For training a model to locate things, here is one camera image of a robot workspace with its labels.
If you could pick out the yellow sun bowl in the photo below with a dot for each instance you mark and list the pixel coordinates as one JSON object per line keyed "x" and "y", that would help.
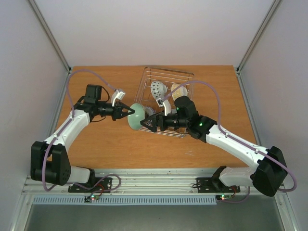
{"x": 182, "y": 91}

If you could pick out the right circuit board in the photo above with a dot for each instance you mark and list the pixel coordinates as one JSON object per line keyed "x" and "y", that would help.
{"x": 224, "y": 197}

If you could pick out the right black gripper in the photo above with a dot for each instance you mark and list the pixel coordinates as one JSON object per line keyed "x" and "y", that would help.
{"x": 159, "y": 122}

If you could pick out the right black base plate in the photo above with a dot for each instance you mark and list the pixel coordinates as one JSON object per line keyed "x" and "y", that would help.
{"x": 212, "y": 185}

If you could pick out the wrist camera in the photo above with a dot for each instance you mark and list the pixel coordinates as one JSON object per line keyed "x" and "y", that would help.
{"x": 118, "y": 95}
{"x": 165, "y": 104}

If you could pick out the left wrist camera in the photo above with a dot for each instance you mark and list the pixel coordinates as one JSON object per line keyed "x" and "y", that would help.
{"x": 118, "y": 95}

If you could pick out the circuit board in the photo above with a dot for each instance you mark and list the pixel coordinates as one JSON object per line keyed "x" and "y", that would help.
{"x": 224, "y": 197}
{"x": 91, "y": 198}

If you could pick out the aluminium rail frame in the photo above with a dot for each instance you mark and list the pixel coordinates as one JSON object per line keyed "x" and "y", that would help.
{"x": 117, "y": 39}

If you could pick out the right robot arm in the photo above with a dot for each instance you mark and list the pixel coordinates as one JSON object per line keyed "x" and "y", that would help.
{"x": 266, "y": 168}

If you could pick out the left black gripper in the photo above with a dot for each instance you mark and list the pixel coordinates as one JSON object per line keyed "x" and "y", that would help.
{"x": 118, "y": 110}

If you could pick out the red patterned bowl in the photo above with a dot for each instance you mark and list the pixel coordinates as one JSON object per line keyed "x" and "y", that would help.
{"x": 149, "y": 111}

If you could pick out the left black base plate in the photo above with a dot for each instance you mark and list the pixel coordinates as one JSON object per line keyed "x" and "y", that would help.
{"x": 104, "y": 184}

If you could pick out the left circuit board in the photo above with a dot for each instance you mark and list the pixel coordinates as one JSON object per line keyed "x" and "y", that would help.
{"x": 91, "y": 198}

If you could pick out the pink scale pattern bowl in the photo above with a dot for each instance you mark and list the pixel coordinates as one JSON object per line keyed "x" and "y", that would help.
{"x": 158, "y": 89}

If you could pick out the blue slotted cable duct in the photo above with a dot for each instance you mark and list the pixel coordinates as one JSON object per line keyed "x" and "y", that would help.
{"x": 126, "y": 200}

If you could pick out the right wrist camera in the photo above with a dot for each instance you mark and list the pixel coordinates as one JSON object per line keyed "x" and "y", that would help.
{"x": 165, "y": 104}

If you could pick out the pale green bowl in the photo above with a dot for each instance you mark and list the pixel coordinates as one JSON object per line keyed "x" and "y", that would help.
{"x": 134, "y": 120}

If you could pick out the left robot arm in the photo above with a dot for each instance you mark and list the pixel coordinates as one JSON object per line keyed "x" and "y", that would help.
{"x": 49, "y": 158}

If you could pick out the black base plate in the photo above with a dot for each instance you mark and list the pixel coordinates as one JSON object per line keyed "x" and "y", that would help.
{"x": 212, "y": 185}
{"x": 104, "y": 184}

